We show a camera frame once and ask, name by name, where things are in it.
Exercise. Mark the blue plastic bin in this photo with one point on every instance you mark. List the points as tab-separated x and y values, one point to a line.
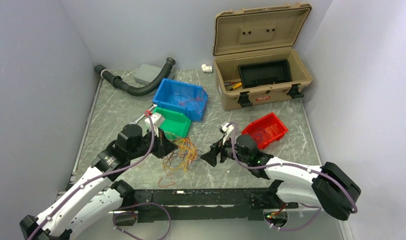
182	97

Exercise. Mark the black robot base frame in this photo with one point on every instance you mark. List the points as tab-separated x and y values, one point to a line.
150	205

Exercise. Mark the green plastic bin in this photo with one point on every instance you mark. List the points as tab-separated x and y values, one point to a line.
175	125

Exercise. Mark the silver open-end wrench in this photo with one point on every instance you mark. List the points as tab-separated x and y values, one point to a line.
140	117

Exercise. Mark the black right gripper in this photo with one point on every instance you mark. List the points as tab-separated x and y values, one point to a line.
211	156

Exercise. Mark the tan plastic toolbox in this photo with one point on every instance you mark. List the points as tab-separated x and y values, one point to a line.
257	35

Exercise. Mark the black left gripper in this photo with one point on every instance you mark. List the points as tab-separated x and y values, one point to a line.
164	146

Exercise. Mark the yellow handled screwdriver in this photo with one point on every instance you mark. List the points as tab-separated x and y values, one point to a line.
233	85

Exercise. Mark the red plastic bin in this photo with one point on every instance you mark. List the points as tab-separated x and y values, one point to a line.
266	130

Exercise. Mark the grey flat block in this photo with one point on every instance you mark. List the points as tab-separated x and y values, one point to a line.
146	73

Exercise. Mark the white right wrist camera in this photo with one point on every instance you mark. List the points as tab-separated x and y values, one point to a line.
227	129

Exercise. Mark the black toolbox tray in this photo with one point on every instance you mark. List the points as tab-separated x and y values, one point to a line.
264	73

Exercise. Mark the white pipe elbow fitting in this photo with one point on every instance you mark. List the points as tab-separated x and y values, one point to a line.
206	68

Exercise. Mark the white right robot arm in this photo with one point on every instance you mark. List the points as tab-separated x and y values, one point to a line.
326	186

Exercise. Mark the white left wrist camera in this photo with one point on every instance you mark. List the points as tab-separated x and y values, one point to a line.
154	121

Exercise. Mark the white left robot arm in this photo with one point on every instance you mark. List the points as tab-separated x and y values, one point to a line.
99	190

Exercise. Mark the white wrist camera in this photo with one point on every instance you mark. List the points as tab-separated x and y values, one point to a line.
227	129
154	121

